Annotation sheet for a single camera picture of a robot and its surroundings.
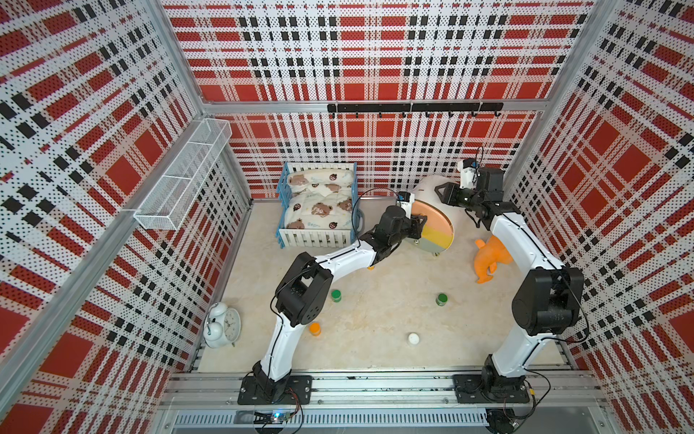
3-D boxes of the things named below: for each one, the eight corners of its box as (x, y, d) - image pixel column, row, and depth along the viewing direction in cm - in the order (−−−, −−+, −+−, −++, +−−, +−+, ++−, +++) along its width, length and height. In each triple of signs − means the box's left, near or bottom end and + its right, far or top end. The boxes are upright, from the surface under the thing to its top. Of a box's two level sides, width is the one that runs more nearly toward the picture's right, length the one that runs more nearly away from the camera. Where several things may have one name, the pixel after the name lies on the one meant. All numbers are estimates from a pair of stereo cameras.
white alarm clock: (217, 351, 82) (197, 338, 73) (228, 317, 89) (211, 302, 79) (235, 351, 82) (218, 338, 73) (244, 317, 89) (230, 302, 79)
